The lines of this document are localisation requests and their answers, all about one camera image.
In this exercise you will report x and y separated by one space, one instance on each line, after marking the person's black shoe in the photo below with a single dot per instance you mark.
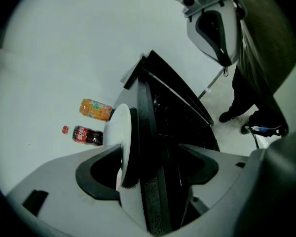
246 129
227 117

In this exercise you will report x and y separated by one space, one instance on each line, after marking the white round plate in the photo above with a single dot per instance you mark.
119 127

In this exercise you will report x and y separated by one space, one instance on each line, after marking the person's black trousers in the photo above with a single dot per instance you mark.
239 95

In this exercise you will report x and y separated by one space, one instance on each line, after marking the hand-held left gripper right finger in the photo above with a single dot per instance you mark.
229 174

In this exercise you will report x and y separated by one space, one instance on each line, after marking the person's beige shirt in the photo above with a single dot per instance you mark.
266 46

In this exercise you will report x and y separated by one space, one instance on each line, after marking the dark cola bottle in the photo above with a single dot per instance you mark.
86 135

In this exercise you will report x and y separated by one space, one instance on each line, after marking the black waist device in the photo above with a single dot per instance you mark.
264 129

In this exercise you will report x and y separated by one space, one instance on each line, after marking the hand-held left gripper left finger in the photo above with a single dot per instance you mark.
64 181

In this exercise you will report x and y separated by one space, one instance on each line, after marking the orange drink can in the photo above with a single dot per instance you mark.
96 109

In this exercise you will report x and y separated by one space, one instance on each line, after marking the black mini fridge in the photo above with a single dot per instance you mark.
177 122

